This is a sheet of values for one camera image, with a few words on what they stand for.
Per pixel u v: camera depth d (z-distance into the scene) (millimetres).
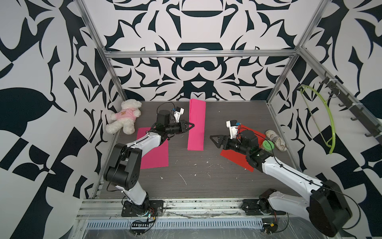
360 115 550
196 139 870
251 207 745
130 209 711
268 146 906
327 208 402
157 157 934
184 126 786
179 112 811
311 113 810
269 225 708
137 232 687
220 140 700
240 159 670
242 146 652
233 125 715
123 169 462
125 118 1007
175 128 766
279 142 944
